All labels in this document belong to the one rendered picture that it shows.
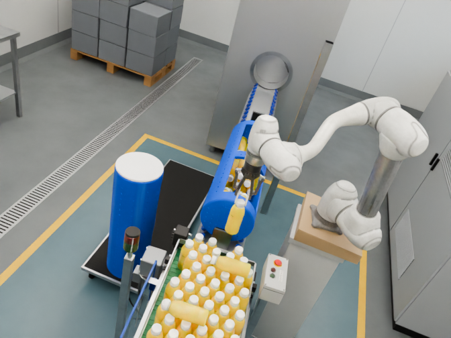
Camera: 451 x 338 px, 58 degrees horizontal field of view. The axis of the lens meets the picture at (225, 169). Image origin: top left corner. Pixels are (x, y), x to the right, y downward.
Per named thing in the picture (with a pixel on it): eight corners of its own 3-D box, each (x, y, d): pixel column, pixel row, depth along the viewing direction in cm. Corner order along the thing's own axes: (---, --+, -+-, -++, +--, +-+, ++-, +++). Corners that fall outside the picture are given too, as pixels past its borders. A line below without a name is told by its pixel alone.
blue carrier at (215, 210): (264, 161, 287) (277, 127, 271) (245, 248, 216) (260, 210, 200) (227, 148, 288) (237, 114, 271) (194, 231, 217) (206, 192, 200)
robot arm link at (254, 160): (249, 141, 168) (245, 152, 171) (245, 152, 160) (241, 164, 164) (270, 147, 167) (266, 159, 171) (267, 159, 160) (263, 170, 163)
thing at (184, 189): (215, 188, 401) (218, 177, 392) (146, 308, 280) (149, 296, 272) (167, 170, 407) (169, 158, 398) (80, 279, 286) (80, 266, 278)
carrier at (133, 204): (133, 286, 275) (154, 258, 297) (148, 190, 224) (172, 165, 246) (98, 268, 280) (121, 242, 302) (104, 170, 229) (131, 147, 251)
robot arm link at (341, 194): (332, 202, 235) (349, 173, 223) (350, 224, 223) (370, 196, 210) (311, 204, 228) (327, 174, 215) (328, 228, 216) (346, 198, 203)
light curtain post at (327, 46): (266, 210, 392) (333, 41, 293) (266, 214, 387) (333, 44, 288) (260, 208, 392) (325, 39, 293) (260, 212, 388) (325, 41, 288)
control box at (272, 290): (282, 271, 202) (288, 258, 196) (278, 304, 186) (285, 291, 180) (263, 265, 202) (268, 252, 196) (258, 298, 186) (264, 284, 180)
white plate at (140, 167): (148, 187, 223) (147, 189, 224) (172, 163, 245) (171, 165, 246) (105, 167, 228) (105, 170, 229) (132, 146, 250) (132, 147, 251)
